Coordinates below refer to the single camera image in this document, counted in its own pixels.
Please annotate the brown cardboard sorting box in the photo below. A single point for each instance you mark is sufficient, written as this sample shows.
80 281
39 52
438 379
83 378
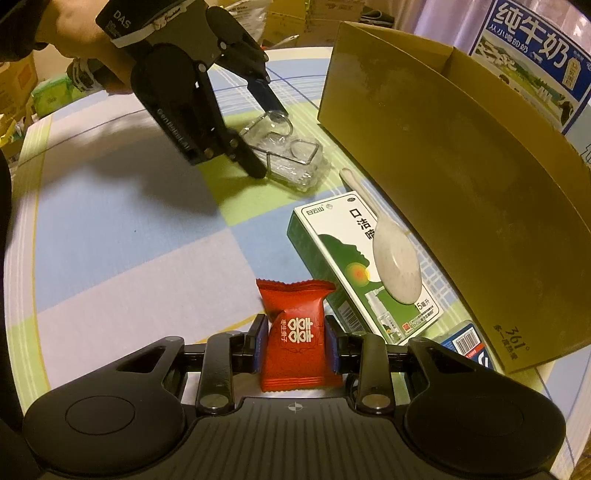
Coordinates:
496 192

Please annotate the checked tablecloth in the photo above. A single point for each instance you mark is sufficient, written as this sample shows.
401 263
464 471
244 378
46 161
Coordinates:
124 259

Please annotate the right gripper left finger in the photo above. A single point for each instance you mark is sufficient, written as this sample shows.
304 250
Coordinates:
227 354

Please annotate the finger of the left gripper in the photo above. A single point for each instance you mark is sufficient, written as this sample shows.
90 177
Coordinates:
239 152
242 56

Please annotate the dark blue milk carton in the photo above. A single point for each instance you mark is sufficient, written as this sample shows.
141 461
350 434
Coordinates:
535 59

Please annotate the clear plastic wire packet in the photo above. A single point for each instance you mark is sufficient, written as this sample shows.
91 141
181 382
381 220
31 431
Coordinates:
293 160

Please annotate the red candy packet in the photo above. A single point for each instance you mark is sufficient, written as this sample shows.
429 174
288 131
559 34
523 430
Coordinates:
296 351

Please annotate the white speckled spoon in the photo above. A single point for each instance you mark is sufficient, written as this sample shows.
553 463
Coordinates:
395 255

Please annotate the person left hand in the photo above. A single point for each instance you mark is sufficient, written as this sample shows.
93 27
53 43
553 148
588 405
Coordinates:
69 25

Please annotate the clear box blue label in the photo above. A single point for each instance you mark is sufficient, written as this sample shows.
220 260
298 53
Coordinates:
466 340

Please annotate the brown cardboard boxes stack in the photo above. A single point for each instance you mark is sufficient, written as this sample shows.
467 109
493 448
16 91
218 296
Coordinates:
18 80

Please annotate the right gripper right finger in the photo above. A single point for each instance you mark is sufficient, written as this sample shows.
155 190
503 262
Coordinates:
364 363

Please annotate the green white spray box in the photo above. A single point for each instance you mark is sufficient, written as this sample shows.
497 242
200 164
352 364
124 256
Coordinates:
334 238

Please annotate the green tissue pack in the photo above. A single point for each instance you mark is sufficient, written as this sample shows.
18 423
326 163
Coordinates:
54 94

